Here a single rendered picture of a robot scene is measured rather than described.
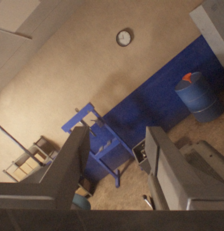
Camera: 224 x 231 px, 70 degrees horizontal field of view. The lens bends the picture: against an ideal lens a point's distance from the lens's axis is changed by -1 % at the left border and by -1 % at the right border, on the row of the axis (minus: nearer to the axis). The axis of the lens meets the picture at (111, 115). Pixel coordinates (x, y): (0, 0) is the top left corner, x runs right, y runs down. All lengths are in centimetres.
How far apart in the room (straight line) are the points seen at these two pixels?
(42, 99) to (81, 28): 184
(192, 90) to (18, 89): 379
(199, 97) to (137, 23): 195
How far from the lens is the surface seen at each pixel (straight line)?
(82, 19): 391
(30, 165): 461
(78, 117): 347
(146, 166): 296
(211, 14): 376
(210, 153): 112
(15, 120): 466
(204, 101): 353
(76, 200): 67
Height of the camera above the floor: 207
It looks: 13 degrees down
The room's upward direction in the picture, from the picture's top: 42 degrees counter-clockwise
